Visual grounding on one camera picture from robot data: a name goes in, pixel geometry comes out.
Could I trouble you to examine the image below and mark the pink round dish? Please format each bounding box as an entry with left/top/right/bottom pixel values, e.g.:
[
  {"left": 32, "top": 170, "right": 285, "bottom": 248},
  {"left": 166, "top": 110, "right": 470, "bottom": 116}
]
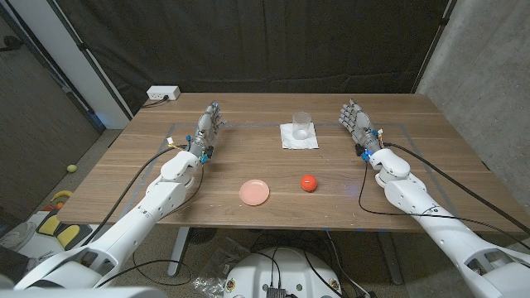
[{"left": 238, "top": 179, "right": 271, "bottom": 207}]

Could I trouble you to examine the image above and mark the black ribbed round object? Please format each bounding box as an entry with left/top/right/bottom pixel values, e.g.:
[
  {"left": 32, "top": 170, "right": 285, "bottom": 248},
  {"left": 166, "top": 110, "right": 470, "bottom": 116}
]
[{"left": 188, "top": 227, "right": 218, "bottom": 246}]

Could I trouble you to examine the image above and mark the black base cable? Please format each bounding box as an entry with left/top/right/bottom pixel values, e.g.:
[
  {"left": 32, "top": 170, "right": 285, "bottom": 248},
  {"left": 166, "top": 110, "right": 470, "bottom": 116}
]
[{"left": 301, "top": 248, "right": 345, "bottom": 298}]

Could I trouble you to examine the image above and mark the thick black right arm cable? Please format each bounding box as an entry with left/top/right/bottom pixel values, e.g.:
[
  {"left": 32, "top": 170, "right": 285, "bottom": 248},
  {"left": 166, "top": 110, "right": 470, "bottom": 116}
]
[{"left": 383, "top": 142, "right": 530, "bottom": 236}]

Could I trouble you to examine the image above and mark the white paper napkin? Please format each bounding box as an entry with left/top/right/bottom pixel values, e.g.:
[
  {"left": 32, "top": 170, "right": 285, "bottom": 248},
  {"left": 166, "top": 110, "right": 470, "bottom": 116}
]
[{"left": 279, "top": 122, "right": 320, "bottom": 151}]

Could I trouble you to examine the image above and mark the white robot torso edge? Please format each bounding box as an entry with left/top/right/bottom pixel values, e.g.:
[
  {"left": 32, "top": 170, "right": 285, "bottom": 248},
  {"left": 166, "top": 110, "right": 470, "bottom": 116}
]
[{"left": 0, "top": 286, "right": 166, "bottom": 298}]

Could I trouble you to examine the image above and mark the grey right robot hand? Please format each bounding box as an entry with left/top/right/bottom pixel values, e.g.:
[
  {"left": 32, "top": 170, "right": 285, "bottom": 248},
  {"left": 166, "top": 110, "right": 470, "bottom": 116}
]
[{"left": 338, "top": 98, "right": 384, "bottom": 161}]

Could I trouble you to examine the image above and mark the black power cord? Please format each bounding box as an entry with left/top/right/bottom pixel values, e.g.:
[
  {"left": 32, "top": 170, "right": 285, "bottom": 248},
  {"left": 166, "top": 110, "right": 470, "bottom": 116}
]
[{"left": 140, "top": 94, "right": 171, "bottom": 109}]

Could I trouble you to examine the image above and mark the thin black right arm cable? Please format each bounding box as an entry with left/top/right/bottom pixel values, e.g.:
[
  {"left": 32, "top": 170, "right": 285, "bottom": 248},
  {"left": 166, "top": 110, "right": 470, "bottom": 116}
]
[{"left": 358, "top": 160, "right": 530, "bottom": 252}]

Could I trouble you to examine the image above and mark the grey heatsink box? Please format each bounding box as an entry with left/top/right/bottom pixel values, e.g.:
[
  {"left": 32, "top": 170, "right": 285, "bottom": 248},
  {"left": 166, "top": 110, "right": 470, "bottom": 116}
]
[{"left": 264, "top": 284, "right": 289, "bottom": 298}]

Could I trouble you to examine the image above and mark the black backdrop stand pole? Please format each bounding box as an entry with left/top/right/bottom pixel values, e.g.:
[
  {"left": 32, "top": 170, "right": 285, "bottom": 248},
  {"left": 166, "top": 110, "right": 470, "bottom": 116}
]
[
  {"left": 411, "top": 0, "right": 459, "bottom": 95},
  {"left": 44, "top": 0, "right": 134, "bottom": 121}
]

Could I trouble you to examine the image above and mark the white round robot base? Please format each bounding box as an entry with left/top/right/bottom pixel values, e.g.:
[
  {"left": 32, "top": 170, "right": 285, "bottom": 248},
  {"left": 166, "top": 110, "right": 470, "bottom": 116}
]
[{"left": 223, "top": 247, "right": 344, "bottom": 298}]

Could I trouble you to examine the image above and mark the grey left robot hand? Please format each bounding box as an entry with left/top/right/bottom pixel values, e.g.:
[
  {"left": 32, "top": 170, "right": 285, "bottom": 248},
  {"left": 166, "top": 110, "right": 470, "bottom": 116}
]
[{"left": 185, "top": 100, "right": 227, "bottom": 165}]

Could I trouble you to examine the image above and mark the grey sneaker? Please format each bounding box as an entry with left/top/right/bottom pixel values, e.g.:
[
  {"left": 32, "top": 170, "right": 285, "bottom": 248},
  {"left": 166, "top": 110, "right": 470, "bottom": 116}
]
[{"left": 0, "top": 221, "right": 38, "bottom": 252}]

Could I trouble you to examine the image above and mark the grey table leg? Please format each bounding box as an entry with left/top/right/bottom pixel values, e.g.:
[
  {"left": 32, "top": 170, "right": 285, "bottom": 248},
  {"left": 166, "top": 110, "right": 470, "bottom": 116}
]
[{"left": 376, "top": 231, "right": 405, "bottom": 286}]

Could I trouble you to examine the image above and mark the white pillar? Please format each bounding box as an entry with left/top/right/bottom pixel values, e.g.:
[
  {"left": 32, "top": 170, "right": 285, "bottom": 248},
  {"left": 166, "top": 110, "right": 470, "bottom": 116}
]
[{"left": 7, "top": 0, "right": 132, "bottom": 130}]

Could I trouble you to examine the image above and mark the yellow arched floor item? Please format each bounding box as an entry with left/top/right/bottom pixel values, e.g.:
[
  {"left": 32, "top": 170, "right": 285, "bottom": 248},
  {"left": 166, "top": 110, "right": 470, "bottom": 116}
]
[{"left": 48, "top": 189, "right": 74, "bottom": 208}]

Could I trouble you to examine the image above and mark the clear plastic bag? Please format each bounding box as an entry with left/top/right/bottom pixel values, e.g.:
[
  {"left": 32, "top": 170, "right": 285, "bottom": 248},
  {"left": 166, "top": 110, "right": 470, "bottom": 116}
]
[{"left": 192, "top": 238, "right": 252, "bottom": 297}]

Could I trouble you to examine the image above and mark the black backdrop curtain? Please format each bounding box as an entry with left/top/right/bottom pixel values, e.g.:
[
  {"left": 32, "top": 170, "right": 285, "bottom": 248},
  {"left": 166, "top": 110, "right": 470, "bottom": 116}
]
[{"left": 55, "top": 0, "right": 456, "bottom": 115}]

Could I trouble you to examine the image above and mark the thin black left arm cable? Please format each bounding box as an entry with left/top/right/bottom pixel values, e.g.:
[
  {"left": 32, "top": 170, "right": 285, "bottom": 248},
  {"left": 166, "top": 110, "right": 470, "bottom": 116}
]
[{"left": 94, "top": 163, "right": 206, "bottom": 289}]

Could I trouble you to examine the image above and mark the white table leg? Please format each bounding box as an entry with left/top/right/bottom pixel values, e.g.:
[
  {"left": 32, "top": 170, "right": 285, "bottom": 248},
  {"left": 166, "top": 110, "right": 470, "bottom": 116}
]
[{"left": 167, "top": 226, "right": 191, "bottom": 277}]

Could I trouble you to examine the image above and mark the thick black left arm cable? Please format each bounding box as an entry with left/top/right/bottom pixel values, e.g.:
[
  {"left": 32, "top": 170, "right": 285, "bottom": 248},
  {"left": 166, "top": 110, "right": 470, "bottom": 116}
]
[{"left": 80, "top": 144, "right": 190, "bottom": 248}]

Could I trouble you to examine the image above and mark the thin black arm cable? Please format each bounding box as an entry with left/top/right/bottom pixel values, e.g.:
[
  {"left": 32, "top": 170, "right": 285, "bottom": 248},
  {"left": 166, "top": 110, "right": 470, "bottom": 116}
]
[
  {"left": 94, "top": 163, "right": 206, "bottom": 289},
  {"left": 358, "top": 160, "right": 530, "bottom": 252}
]

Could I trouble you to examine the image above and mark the grey tape outline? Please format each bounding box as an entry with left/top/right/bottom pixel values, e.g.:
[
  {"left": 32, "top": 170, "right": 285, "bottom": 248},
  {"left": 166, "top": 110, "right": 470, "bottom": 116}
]
[{"left": 119, "top": 122, "right": 459, "bottom": 219}]

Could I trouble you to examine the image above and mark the orange-red ball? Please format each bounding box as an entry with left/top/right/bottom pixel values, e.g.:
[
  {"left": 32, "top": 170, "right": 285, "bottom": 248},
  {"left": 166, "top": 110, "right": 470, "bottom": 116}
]
[{"left": 300, "top": 174, "right": 319, "bottom": 193}]

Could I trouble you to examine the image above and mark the yellow and black floor item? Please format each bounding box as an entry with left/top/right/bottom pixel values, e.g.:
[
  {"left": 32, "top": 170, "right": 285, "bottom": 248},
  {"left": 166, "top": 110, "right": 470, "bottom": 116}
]
[{"left": 36, "top": 213, "right": 82, "bottom": 249}]

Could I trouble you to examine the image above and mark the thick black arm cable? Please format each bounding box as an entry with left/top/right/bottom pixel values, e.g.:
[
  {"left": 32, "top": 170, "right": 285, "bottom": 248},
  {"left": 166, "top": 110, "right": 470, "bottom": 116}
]
[
  {"left": 383, "top": 142, "right": 530, "bottom": 236},
  {"left": 80, "top": 144, "right": 190, "bottom": 248}
]

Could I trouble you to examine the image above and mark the clear plastic measuring cup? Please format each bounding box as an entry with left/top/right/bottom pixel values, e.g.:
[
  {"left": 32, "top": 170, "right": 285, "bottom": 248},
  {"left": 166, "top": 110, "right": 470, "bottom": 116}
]
[{"left": 291, "top": 111, "right": 312, "bottom": 141}]

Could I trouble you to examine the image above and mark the white power strip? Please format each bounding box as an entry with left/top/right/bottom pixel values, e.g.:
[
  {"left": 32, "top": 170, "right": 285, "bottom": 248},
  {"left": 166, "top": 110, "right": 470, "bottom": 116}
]
[{"left": 146, "top": 85, "right": 181, "bottom": 102}]

